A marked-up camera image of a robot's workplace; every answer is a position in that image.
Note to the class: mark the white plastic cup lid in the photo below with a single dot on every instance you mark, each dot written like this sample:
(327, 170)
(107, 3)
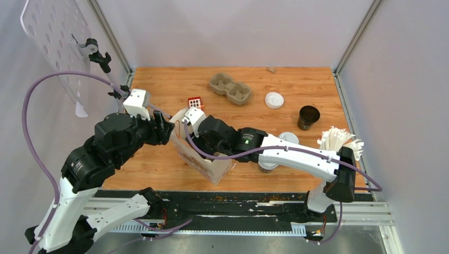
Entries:
(289, 137)

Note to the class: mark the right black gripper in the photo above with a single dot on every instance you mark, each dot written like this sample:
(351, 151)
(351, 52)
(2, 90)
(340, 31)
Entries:
(198, 142)

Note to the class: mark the dark plastic cup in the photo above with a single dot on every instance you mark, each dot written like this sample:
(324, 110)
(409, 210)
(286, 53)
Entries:
(308, 116)
(265, 170)

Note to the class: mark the cardboard cup carrier tray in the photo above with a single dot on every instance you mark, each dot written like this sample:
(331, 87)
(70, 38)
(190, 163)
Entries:
(236, 92)

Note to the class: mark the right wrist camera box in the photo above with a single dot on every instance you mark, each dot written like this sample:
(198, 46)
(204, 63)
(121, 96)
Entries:
(194, 116)

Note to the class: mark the red toy block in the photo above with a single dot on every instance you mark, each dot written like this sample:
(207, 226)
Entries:
(195, 102)

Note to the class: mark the wrapped white straws bundle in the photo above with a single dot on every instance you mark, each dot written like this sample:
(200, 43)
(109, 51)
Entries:
(334, 139)

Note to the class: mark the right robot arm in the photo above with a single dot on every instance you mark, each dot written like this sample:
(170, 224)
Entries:
(335, 169)

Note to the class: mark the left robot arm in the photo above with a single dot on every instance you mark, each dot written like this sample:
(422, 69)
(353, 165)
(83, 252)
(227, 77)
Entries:
(66, 228)

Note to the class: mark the white paper bakery bag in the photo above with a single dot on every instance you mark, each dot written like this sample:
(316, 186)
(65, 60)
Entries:
(212, 169)

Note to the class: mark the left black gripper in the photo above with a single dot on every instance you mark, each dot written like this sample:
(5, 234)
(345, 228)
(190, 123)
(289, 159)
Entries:
(161, 134)

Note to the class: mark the perforated white panel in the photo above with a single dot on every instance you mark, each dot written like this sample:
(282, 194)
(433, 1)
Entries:
(59, 30)

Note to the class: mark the stack of white lids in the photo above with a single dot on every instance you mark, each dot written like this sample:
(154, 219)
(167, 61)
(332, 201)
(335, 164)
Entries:
(274, 100)

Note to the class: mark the tripod stand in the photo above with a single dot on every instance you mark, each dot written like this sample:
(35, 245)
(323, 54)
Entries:
(90, 52)

